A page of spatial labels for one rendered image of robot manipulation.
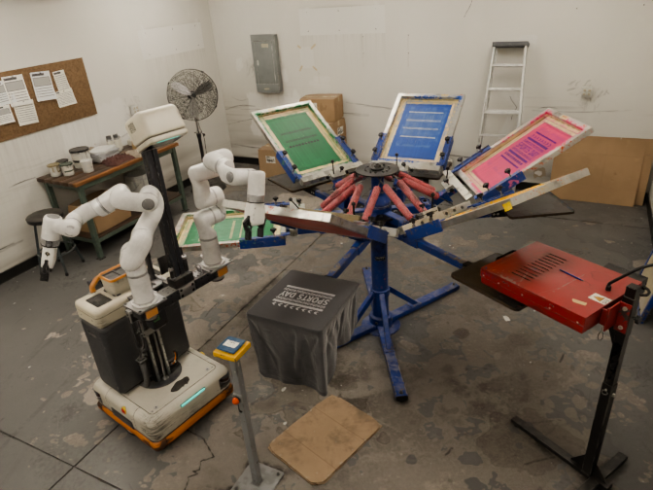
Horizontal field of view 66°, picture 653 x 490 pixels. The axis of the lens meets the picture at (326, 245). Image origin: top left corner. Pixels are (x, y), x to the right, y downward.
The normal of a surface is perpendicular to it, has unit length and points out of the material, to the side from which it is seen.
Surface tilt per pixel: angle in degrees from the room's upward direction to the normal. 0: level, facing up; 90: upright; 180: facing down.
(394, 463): 0
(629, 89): 90
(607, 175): 78
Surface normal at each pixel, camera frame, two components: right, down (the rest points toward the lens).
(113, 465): -0.07, -0.89
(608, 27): -0.44, 0.43
